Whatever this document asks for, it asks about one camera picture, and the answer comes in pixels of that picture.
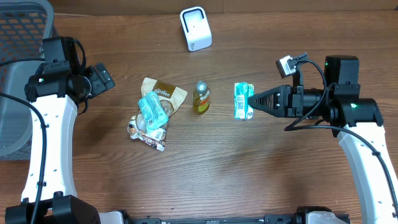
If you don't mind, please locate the grey plastic mesh basket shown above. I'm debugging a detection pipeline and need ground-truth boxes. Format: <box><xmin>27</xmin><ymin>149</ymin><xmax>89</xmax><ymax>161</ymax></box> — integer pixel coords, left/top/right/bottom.
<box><xmin>1</xmin><ymin>0</ymin><xmax>57</xmax><ymax>160</ymax></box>

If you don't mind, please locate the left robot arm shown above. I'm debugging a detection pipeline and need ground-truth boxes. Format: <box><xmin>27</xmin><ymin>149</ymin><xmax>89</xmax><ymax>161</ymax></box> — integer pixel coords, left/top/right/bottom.
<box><xmin>5</xmin><ymin>37</ymin><xmax>124</xmax><ymax>224</ymax></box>

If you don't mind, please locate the white red snack wrapper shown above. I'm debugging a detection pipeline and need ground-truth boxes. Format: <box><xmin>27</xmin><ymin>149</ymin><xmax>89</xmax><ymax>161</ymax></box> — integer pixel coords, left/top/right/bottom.
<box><xmin>127</xmin><ymin>112</ymin><xmax>167</xmax><ymax>151</ymax></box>

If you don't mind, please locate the small teal tissue pack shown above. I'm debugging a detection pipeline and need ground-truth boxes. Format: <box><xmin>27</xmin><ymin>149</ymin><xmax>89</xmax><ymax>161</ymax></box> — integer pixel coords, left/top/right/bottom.
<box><xmin>234</xmin><ymin>82</ymin><xmax>254</xmax><ymax>120</ymax></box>

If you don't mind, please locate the white barcode scanner stand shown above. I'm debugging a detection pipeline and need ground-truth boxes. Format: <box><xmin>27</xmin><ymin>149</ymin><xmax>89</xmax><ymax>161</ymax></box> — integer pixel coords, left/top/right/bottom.
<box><xmin>180</xmin><ymin>6</ymin><xmax>212</xmax><ymax>52</ymax></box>

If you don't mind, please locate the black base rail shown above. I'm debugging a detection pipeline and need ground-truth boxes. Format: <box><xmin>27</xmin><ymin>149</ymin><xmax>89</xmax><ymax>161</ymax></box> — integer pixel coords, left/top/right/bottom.
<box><xmin>121</xmin><ymin>206</ymin><xmax>351</xmax><ymax>224</ymax></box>

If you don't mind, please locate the brown snack packet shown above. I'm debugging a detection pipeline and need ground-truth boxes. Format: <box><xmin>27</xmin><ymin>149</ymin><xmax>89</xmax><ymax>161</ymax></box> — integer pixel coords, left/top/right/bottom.
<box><xmin>141</xmin><ymin>77</ymin><xmax>187</xmax><ymax>127</ymax></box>

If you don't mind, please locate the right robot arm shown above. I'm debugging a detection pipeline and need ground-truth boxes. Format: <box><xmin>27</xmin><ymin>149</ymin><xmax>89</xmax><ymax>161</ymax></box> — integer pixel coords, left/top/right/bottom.
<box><xmin>245</xmin><ymin>54</ymin><xmax>397</xmax><ymax>223</ymax></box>

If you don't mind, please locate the yellow oil bottle silver cap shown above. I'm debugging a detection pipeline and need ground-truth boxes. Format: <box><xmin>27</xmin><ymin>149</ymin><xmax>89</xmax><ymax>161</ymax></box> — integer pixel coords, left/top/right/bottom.
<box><xmin>192</xmin><ymin>80</ymin><xmax>210</xmax><ymax>114</ymax></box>

